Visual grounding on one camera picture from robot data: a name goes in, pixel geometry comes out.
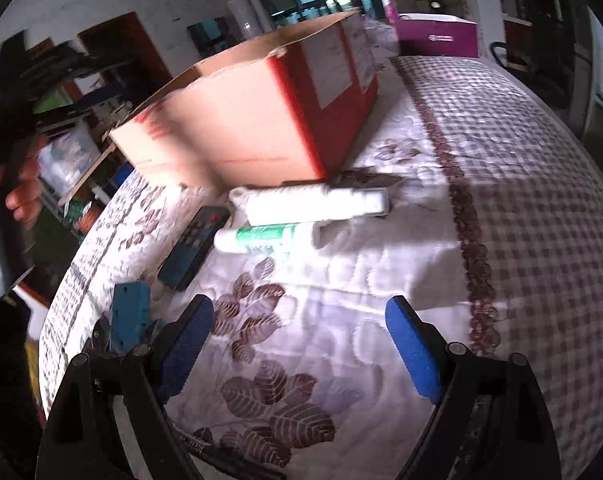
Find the magenta cardboard box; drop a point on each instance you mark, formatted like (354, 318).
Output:
(437, 35)

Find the cluttered wooden shelf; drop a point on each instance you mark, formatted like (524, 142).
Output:
(81, 169)

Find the standing electric fan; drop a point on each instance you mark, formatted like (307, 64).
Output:
(452, 7)

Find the red cardboard box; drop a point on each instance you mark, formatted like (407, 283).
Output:
(283, 107)

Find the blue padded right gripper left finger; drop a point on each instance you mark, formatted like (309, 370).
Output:
(81, 438)

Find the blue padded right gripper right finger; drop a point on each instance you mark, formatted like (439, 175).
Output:
(490, 420)

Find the person's left hand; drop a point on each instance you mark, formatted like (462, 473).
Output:
(24, 202)

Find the blue rectangular plug adapter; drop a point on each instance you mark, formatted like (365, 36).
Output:
(129, 316)

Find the wall television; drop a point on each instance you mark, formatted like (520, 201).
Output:
(210, 36)

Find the green white tube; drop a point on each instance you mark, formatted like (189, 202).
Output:
(287, 237)

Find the white spray bottle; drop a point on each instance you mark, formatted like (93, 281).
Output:
(308, 203)

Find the black office chair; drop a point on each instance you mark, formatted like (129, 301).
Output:
(544, 78)

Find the black remote control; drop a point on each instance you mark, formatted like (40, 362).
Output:
(191, 250)

